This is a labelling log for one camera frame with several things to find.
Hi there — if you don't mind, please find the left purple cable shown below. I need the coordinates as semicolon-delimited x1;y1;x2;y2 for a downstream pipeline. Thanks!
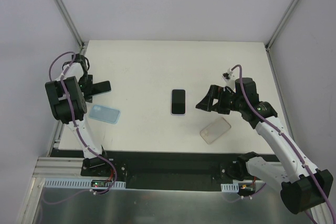
49;51;119;196

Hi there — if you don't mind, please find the left aluminium frame post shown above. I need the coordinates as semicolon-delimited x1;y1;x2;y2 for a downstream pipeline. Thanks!
54;0;85;49

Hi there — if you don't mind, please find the left white slotted cable duct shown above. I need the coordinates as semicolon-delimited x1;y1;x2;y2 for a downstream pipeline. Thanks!
44;178;112;190

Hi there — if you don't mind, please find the clear translucent phone case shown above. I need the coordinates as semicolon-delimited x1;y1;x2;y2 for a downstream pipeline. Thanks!
199;117;232;145

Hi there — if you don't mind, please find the horizontal aluminium extrusion rail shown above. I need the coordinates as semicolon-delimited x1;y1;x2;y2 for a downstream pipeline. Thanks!
34;155;316;184

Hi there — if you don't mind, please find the right white slotted cable duct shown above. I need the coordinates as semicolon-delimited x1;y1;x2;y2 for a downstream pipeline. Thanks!
220;183;239;193

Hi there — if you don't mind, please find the aluminium frame post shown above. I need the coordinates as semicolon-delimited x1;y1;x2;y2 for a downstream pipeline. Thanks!
265;0;301;52
54;0;85;49

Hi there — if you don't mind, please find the black smartphone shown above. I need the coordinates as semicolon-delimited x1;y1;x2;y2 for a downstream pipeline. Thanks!
91;81;111;96
171;89;186;115

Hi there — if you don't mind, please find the lavender phone case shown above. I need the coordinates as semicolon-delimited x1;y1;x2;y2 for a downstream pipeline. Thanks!
170;89;187;116

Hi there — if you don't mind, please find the right aluminium frame post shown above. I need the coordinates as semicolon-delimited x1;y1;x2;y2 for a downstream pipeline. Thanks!
265;0;301;52

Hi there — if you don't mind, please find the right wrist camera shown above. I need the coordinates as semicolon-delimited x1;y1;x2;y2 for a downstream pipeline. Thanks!
222;68;236;90

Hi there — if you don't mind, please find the purple cable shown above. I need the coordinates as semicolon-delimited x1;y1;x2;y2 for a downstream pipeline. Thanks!
49;51;119;196
230;64;333;224

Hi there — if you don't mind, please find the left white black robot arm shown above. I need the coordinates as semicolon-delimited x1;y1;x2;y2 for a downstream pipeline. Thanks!
45;51;111;176

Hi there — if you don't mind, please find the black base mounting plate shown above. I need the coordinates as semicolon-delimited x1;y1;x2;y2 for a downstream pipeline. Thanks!
78;150;268;190

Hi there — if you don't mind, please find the white slotted cable duct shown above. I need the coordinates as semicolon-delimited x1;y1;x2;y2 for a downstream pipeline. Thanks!
220;183;239;193
44;178;112;190

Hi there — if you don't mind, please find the light blue phone case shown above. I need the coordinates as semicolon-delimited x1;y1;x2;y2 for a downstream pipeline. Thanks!
89;104;121;124

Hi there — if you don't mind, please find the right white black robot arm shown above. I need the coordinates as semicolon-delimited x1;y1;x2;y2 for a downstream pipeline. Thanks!
196;78;333;214

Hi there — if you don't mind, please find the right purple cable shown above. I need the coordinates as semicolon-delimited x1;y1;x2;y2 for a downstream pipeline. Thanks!
230;64;333;224

